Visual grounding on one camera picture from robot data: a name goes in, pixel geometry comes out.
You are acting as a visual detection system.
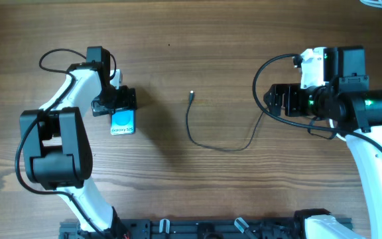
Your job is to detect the teal Galaxy smartphone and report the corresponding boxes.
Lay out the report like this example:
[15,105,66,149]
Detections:
[110,110,135,135]

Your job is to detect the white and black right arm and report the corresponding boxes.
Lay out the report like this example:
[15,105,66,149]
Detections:
[255,46,382,238]

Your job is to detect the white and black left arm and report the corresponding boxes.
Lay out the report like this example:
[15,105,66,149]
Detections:
[15,46,137,238]

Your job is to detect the black right camera cable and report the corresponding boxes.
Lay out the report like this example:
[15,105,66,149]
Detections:
[251,53,382,197]

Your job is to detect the black camera cable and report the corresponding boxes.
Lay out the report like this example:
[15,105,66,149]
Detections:
[14,48,117,239]
[251,53,382,197]

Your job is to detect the black left camera cable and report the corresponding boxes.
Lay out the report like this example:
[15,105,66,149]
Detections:
[14,48,117,239]

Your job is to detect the black USB charging cable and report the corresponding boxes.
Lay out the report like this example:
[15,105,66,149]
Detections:
[185,90,265,153]

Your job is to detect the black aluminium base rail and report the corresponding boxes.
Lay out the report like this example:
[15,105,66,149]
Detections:
[58,217,354,239]

